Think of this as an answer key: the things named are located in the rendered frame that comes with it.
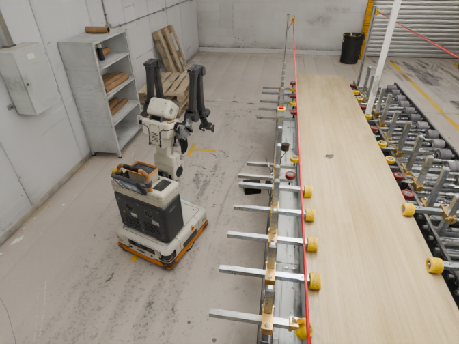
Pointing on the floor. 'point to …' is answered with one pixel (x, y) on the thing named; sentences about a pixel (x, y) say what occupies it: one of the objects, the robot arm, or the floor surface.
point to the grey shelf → (81, 56)
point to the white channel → (383, 54)
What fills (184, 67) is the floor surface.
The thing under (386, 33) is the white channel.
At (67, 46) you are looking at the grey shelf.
